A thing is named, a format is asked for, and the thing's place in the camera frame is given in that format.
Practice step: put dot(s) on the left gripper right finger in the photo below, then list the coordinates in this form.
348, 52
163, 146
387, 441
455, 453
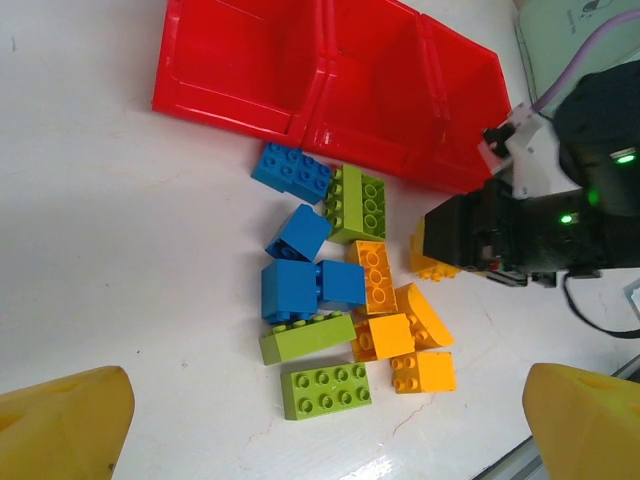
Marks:
590, 430

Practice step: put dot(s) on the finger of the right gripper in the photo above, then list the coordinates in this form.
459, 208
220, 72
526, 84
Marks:
452, 230

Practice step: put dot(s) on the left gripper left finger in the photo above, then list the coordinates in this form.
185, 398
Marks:
60, 430

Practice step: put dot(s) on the yellow square lego brick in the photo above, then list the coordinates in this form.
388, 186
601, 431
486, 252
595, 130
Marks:
385, 337
435, 267
425, 380

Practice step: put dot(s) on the green rectangular lego brick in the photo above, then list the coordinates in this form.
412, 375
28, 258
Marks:
327, 395
374, 207
307, 340
350, 200

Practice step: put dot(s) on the yellow rectangular lego brick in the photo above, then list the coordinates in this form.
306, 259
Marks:
375, 275

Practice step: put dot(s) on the yellow curved lego brick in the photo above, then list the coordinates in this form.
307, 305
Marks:
430, 325

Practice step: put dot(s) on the blue square lego brick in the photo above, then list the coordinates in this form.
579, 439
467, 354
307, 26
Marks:
290, 290
342, 285
298, 232

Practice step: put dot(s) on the mint green zip case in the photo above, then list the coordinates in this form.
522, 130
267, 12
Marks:
560, 35

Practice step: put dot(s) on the red plastic bin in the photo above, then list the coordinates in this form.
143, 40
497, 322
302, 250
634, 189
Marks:
240, 50
465, 90
370, 75

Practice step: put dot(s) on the blue rectangular lego brick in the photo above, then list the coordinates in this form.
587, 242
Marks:
287, 170

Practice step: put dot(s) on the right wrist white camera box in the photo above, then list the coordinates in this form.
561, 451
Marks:
532, 160

